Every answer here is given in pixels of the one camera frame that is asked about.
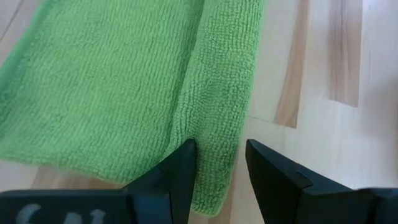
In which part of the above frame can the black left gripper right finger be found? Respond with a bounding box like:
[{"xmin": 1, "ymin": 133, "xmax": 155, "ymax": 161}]
[{"xmin": 245, "ymin": 139, "xmax": 398, "ymax": 224}]

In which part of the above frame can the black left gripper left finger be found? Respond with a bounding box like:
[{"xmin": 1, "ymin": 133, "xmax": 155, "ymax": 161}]
[{"xmin": 0, "ymin": 139, "xmax": 197, "ymax": 224}]

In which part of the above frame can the green microfiber towel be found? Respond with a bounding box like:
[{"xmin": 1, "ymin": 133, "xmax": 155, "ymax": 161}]
[{"xmin": 0, "ymin": 0, "xmax": 267, "ymax": 218}]

